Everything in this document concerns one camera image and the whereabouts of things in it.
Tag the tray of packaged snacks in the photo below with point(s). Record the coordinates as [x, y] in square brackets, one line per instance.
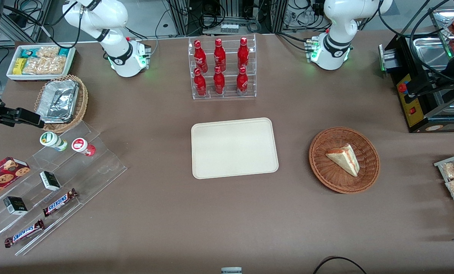
[449, 182]

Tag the white snack bin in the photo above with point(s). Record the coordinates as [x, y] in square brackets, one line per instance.
[40, 76]

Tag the clear bag of crackers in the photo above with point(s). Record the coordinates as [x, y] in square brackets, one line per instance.
[46, 64]

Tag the teal snack packet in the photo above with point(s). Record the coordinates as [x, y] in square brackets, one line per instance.
[29, 52]

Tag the small black box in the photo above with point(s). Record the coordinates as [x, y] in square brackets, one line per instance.
[15, 205]
[50, 180]

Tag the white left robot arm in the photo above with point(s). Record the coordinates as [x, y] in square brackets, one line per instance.
[337, 19]

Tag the grey device edge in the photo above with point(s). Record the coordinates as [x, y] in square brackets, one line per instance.
[231, 271]

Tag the white power strip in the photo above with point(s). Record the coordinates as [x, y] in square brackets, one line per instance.
[229, 27]

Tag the black sealing machine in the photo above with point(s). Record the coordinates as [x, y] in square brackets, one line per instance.
[413, 99]

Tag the steel tray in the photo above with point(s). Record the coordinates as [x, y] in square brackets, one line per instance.
[430, 51]

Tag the clear acrylic stepped stand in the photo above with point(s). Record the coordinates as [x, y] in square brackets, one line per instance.
[82, 171]

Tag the clear acrylic bottle rack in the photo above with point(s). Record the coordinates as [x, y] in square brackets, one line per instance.
[226, 82]

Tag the brown wicker basket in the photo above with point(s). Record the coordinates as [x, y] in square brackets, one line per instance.
[329, 175]

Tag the beige plastic tray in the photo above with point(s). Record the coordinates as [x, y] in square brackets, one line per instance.
[234, 147]

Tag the red cookie box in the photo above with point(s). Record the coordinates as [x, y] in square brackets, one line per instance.
[2, 176]

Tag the red cola bottle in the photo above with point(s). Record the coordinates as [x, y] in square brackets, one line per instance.
[219, 55]
[200, 84]
[243, 53]
[219, 83]
[200, 57]
[242, 83]

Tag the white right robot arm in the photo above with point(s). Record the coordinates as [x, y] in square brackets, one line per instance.
[116, 15]

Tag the clear container with red food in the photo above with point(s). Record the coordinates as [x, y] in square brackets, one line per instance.
[453, 26]

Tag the triangular wrapped sandwich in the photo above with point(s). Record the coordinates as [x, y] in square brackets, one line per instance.
[344, 159]

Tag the light wicker basket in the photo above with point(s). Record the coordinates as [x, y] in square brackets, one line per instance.
[83, 102]

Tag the aluminium foil tray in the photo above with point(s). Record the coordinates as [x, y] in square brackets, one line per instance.
[58, 101]

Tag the yellow snack packet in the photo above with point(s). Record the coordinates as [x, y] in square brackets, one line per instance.
[19, 66]

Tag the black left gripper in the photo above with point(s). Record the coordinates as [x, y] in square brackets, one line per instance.
[443, 78]

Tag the Snickers chocolate bar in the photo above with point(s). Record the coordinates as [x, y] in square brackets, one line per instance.
[59, 202]
[24, 233]

